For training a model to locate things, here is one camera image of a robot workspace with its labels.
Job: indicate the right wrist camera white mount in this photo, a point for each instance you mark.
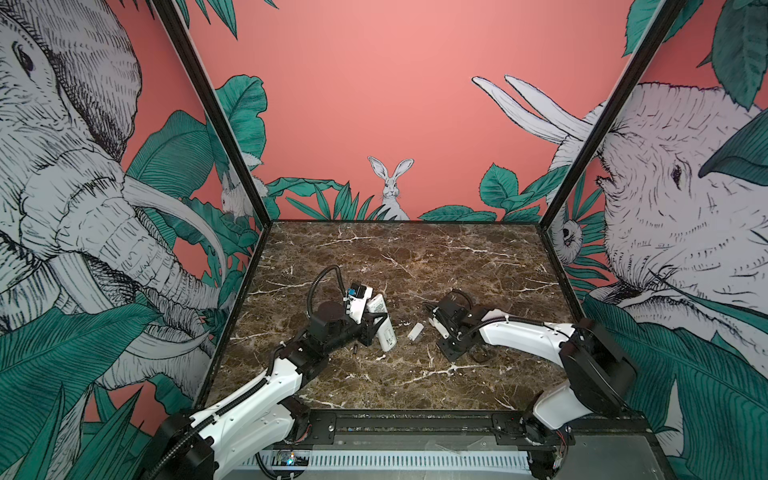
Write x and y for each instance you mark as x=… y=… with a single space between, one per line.
x=442 y=330

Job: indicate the left black frame post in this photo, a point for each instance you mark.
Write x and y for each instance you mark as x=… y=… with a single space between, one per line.
x=172 y=21

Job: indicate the white vented cable duct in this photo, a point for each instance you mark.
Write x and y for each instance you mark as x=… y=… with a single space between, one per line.
x=514 y=462

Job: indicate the white battery cover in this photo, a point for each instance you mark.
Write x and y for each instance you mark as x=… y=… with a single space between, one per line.
x=415 y=332

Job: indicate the black frame post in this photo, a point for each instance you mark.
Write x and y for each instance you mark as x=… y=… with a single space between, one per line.
x=172 y=21
x=651 y=40

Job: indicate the white remote control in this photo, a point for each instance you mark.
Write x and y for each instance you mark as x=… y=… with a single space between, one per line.
x=385 y=334

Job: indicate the right black frame post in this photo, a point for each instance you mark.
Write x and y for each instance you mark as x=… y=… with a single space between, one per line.
x=651 y=40

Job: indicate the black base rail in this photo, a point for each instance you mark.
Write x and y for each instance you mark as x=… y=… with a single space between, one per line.
x=504 y=427

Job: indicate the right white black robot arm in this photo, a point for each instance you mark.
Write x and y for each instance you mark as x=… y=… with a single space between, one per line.
x=599 y=372

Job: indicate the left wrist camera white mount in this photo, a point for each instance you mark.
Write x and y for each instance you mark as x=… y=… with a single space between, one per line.
x=356 y=300

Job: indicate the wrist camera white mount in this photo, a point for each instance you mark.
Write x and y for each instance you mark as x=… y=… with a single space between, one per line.
x=442 y=330
x=356 y=300

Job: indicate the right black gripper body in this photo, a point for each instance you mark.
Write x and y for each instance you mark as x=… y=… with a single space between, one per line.
x=452 y=346

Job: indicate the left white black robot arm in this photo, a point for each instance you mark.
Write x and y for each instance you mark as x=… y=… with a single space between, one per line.
x=211 y=443

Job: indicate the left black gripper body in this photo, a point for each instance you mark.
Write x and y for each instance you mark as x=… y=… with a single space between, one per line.
x=348 y=333

